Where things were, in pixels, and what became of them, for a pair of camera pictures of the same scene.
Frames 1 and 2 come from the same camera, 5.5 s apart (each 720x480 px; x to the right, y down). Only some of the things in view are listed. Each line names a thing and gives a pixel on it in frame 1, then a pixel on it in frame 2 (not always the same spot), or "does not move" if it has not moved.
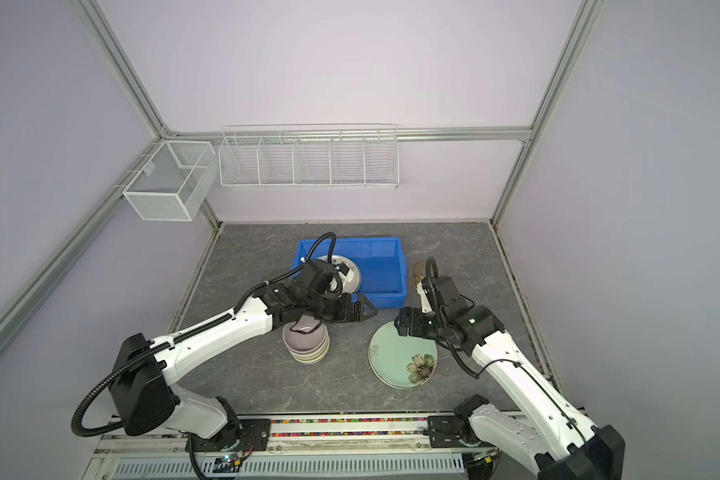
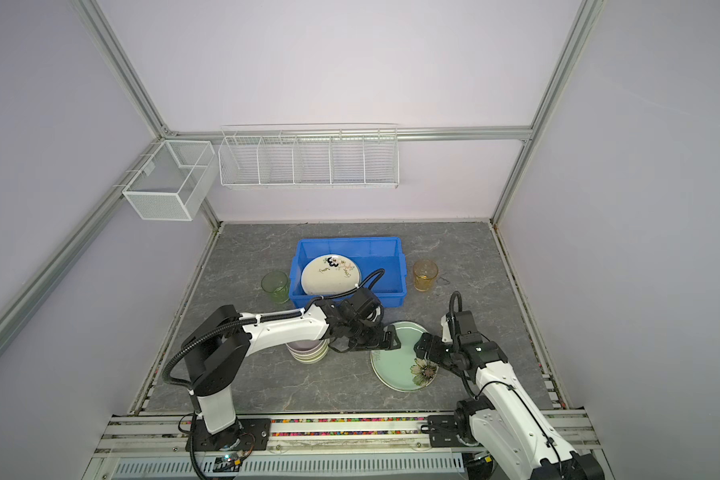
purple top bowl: (305, 342) does not move
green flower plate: (402, 362) does not move
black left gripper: (347, 314) -> (378, 340)
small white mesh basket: (172, 181) does not move
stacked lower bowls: (312, 357) does not move
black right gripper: (416, 313) -> (433, 352)
